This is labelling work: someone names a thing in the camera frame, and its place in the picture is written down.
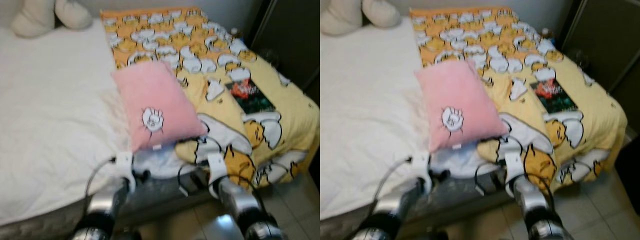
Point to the pink pillow with fist print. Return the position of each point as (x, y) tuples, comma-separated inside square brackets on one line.
[(155, 100), (457, 100)]

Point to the dark book with red print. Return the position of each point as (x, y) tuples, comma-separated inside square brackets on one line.
[(554, 95), (250, 95)]

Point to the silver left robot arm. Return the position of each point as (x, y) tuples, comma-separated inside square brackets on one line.
[(102, 205), (390, 205)]

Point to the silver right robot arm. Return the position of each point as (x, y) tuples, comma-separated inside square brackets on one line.
[(240, 200), (535, 200)]

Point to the white quilted mattress pad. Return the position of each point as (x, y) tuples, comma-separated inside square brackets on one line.
[(50, 115), (360, 115)]

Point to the yellow orange cartoon egg blanket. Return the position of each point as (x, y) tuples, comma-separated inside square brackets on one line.
[(165, 35), (475, 35)]

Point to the dark wardrobe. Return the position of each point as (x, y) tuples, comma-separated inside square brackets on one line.
[(290, 40), (600, 40)]

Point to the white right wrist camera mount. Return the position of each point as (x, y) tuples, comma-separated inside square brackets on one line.
[(216, 165), (512, 164)]

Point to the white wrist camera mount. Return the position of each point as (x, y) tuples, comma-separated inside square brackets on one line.
[(216, 165), (512, 164), (124, 162), (421, 164)]

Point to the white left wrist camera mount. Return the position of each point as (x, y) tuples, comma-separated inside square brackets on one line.
[(124, 162), (421, 164)]

